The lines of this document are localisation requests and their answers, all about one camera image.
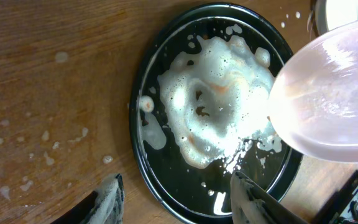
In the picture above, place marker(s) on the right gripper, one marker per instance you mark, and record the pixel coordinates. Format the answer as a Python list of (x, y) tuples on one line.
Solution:
[(342, 207)]

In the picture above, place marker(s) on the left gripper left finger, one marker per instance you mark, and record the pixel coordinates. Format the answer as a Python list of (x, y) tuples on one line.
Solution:
[(104, 205)]

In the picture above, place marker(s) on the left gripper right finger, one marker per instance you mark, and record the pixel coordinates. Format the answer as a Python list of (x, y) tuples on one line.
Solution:
[(251, 204)]

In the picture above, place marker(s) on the pink-white plate front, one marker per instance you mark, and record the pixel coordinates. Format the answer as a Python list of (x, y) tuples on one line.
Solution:
[(313, 104)]

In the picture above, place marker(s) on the white plate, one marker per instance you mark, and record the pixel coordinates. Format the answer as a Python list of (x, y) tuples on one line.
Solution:
[(331, 14)]

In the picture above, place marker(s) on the round black tray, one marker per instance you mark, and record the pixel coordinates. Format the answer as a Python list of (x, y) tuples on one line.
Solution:
[(192, 195)]

